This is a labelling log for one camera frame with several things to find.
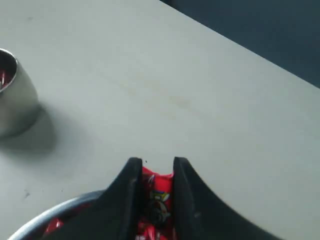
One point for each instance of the red candy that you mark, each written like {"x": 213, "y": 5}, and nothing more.
{"x": 156, "y": 221}

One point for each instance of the stainless steel cup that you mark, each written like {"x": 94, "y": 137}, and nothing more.
{"x": 19, "y": 102}

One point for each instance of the pile of red wrapped candies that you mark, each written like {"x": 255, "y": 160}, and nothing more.
{"x": 60, "y": 220}

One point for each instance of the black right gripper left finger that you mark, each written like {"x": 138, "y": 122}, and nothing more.
{"x": 114, "y": 215}

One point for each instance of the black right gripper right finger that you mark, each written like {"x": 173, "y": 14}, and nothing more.
{"x": 199, "y": 214}

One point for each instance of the round stainless steel plate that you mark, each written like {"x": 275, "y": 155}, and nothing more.
{"x": 35, "y": 227}

